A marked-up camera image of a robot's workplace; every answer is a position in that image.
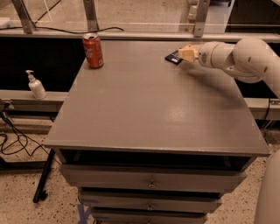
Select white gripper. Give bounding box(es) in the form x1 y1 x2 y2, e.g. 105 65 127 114
178 41 221 68

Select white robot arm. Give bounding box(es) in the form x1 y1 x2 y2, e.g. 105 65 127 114
178 38 280 224

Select dark blue rxbar wrapper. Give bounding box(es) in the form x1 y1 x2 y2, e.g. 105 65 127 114
164 50 182 65

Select red soda can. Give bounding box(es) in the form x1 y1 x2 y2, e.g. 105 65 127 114
82 32 103 68

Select grey drawer cabinet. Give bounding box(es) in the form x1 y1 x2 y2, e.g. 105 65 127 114
43 39 271 224

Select top grey drawer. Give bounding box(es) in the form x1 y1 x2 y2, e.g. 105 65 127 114
60 164 246 193

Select grey drawer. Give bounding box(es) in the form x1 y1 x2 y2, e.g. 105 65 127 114
92 208 207 224
60 164 246 193
79 189 221 214

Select white pump bottle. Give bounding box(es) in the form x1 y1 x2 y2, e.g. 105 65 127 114
25 70 46 100

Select middle grey drawer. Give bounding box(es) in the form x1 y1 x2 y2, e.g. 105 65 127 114
79 189 221 214

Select bottom grey drawer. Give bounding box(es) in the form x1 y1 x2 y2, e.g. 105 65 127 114
92 208 207 224

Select black metal stand leg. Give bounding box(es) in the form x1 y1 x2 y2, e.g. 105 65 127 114
32 150 55 203

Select metal railing frame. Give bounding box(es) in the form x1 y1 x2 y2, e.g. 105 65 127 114
0 0 280 43

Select black cable on ledge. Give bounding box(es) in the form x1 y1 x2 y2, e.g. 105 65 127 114
0 26 124 35

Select black floor cables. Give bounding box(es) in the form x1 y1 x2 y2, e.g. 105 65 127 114
0 100 52 158

